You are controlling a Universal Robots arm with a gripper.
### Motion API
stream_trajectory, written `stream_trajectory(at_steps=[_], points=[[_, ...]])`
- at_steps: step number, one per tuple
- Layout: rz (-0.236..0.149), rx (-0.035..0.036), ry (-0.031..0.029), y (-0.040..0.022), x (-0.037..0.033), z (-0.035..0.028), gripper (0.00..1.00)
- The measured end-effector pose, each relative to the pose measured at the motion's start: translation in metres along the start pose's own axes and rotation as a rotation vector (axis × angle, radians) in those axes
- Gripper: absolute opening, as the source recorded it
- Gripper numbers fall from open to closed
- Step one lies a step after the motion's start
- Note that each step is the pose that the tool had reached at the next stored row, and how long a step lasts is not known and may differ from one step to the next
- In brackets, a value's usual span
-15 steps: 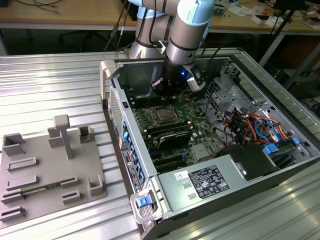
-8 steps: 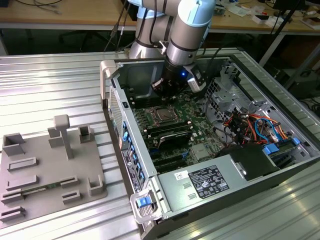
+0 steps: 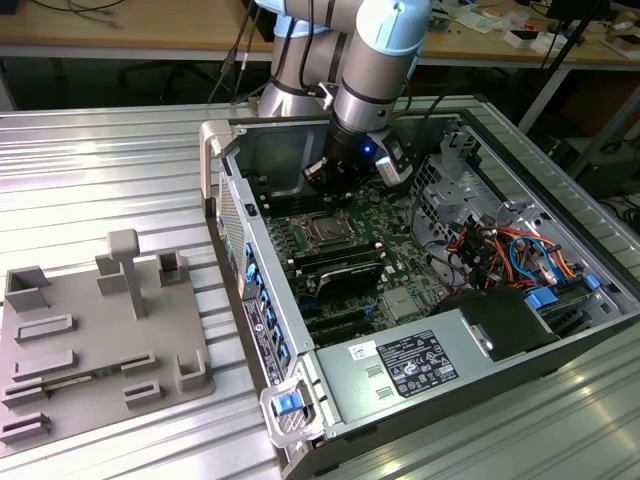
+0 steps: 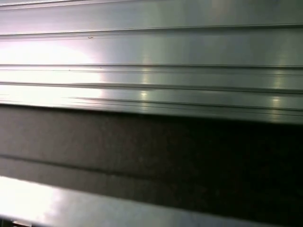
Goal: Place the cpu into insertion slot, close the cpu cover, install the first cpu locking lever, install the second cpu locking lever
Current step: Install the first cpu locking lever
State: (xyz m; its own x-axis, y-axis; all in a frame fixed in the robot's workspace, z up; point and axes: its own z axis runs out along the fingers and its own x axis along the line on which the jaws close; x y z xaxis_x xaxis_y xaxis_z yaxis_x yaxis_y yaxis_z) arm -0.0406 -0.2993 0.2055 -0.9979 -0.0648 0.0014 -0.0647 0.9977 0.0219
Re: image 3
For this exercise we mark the CPU small plate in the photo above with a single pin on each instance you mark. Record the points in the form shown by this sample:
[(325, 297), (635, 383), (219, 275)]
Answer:
[(328, 229)]

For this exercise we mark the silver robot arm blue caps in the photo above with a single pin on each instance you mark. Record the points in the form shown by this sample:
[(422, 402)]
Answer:
[(370, 75)]

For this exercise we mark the CPU socket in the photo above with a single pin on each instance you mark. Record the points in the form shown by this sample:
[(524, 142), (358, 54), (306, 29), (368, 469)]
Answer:
[(311, 244)]

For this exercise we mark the perforated metal drive cage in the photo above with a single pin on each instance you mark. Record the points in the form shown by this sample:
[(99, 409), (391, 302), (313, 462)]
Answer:
[(450, 195)]

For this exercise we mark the black installed RAM sticks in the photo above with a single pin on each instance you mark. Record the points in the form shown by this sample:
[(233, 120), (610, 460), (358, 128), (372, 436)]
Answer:
[(335, 260)]

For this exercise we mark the open grey PC case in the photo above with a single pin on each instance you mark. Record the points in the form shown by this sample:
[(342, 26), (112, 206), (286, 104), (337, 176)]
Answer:
[(272, 235)]

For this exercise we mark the green motherboard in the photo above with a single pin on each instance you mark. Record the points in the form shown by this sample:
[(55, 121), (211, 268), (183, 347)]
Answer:
[(400, 260)]

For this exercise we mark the black graphics card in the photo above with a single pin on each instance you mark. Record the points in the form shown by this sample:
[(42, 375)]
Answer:
[(350, 280)]

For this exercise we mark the silver chipset heat sink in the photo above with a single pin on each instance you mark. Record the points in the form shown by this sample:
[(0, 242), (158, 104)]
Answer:
[(400, 304)]

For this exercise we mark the white box black top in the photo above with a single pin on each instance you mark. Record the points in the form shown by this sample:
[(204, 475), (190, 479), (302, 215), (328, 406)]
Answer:
[(522, 36)]

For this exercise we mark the black plastic air shroud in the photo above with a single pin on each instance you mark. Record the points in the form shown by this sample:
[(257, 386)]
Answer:
[(505, 320)]

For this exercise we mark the wooden desk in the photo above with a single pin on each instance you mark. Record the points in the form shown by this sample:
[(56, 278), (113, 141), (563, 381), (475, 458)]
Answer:
[(150, 25)]

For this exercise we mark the grey power supply unit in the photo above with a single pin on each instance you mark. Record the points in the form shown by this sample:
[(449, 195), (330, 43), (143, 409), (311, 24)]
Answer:
[(350, 390)]

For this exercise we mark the large blue carrier tab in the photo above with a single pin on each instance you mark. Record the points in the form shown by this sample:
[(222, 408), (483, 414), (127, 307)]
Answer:
[(542, 300)]

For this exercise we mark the blue case latch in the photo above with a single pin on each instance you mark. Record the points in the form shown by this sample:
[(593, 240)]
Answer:
[(286, 404)]

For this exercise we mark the small blue carrier tab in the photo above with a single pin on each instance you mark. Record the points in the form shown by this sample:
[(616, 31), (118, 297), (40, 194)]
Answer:
[(592, 282)]

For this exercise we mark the brown notebook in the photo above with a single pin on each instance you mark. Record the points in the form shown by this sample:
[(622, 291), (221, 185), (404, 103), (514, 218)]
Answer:
[(625, 45)]

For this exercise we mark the grey parts rack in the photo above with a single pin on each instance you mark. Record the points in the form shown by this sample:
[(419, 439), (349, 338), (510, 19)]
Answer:
[(100, 330)]

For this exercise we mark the green RAM stick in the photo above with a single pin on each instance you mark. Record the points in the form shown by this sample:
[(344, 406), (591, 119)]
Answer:
[(75, 378)]

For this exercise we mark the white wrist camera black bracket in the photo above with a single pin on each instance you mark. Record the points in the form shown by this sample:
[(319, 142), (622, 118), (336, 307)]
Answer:
[(390, 170)]

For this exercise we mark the brown arm base plate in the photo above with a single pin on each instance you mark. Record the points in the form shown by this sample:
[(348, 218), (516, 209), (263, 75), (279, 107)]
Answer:
[(254, 106)]

